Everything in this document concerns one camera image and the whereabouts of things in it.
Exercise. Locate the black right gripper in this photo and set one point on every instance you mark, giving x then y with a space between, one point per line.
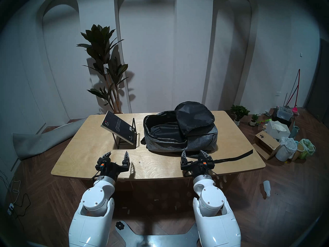
196 169

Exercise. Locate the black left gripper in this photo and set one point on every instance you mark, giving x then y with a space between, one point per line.
113 170

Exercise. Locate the grey backpack with black lining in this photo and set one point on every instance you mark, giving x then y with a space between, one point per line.
201 139

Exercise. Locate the black book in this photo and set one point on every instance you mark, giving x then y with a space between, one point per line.
117 125

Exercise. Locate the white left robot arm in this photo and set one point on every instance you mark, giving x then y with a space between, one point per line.
95 197

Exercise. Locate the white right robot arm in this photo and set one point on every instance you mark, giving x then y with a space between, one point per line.
213 200

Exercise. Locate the white bin with plastic bag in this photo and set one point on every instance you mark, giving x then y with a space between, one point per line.
286 148

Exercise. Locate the small green plant white pot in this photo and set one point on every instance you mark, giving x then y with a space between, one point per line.
240 111

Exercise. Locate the black star knob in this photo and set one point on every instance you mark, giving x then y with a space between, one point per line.
119 225

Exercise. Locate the tiny green plant white pot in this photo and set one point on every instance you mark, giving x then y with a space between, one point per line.
254 118

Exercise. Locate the brown cardboard box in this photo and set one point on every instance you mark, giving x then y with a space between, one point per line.
267 141

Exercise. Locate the white plastic bottle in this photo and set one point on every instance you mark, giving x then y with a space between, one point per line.
267 188

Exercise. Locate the rolled grey carpet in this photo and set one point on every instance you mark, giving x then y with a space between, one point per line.
38 141

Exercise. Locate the white open box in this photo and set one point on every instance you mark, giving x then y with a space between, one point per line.
277 129

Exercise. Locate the black storage box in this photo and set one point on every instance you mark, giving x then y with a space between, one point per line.
276 115

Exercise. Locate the clear plastic storage bin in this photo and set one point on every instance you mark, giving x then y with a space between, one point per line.
284 113

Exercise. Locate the teal cup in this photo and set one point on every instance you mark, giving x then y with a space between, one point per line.
294 132

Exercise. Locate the beige paper cup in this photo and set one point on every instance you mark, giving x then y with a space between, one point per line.
298 151

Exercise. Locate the tall dark leafy potted plant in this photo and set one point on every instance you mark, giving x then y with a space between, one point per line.
99 43

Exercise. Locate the dark door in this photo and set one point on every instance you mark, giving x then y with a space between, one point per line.
318 94

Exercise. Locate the grey metal robot base plate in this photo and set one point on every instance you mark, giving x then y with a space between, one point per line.
159 240

